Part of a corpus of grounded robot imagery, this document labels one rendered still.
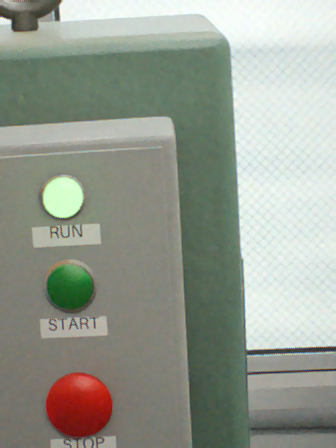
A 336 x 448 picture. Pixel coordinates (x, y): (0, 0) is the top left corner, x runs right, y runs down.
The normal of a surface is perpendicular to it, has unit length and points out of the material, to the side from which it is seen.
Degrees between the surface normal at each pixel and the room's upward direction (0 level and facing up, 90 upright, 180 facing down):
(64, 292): 92
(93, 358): 90
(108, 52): 75
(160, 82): 90
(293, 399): 90
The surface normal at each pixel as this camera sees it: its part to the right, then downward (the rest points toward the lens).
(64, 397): -0.11, 0.11
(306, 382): -0.05, -0.98
